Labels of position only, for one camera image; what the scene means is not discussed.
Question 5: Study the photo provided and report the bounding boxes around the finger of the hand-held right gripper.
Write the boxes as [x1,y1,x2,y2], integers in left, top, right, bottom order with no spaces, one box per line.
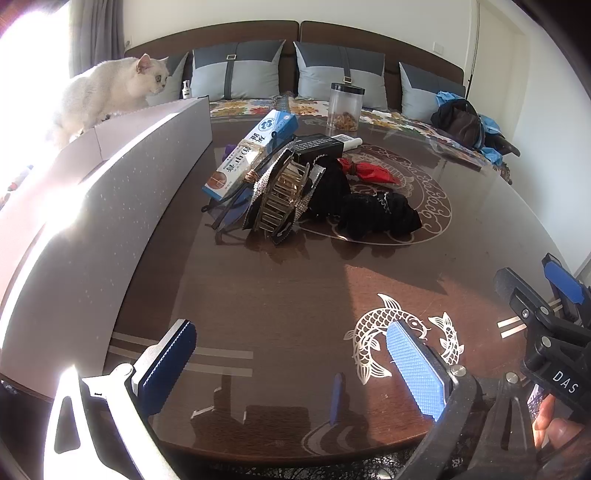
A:
[492,267,563,334]
[541,252,591,325]

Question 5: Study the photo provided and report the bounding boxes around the floral sofa blanket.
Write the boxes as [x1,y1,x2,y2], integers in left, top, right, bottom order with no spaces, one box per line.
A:
[210,95,513,185]

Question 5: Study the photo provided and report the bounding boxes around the clear jar black lid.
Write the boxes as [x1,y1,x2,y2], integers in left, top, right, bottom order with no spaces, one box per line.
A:
[329,82,365,138]

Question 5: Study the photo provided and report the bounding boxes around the grey curtain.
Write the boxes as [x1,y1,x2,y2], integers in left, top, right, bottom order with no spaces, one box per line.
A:
[68,0,125,77]

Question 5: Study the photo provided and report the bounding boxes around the red fabric item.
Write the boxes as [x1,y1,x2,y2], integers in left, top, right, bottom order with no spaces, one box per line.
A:
[337,157,402,186]

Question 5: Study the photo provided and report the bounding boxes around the white foam board box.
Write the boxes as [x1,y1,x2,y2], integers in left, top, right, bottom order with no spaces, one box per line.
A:
[0,97,213,400]

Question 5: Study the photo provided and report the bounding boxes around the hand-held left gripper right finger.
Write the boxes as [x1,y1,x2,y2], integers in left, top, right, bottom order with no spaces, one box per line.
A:
[385,319,542,480]

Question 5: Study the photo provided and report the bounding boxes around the black knit cloth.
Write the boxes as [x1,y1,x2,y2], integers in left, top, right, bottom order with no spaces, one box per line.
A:
[302,154,354,223]

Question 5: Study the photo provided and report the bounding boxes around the black rectangular box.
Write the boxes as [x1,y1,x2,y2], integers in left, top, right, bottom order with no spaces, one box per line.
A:
[292,133,345,165]

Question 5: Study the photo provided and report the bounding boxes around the rhinestone hair claw clip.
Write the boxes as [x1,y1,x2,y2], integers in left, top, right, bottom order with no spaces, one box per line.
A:
[240,147,326,246]

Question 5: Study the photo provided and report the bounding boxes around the white cat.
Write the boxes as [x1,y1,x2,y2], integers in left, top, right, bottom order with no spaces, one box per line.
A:
[52,53,169,151]

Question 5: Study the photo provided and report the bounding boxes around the person's right hand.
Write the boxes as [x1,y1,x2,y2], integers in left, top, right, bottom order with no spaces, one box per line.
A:
[533,396,585,450]

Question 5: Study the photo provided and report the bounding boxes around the black cloth with chain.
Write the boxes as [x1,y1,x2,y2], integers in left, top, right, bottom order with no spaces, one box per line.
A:
[337,191,422,241]

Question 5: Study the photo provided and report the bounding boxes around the eyeglasses with black frame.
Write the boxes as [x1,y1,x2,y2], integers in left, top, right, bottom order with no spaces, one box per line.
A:
[201,134,296,232]

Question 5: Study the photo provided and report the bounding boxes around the blue clothing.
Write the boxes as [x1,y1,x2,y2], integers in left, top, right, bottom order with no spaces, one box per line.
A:
[436,90,505,165]

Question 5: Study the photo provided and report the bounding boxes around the grey two-tone pillow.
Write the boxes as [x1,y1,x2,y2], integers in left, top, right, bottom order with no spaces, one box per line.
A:
[399,62,467,123]
[154,51,190,103]
[293,41,389,110]
[191,39,287,101]

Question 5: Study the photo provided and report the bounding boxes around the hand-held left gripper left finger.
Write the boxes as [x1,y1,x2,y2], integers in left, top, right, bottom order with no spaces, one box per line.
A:
[44,318,198,480]

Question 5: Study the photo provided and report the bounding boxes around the blue white toothpaste box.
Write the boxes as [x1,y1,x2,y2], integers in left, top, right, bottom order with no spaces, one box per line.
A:
[202,109,300,202]

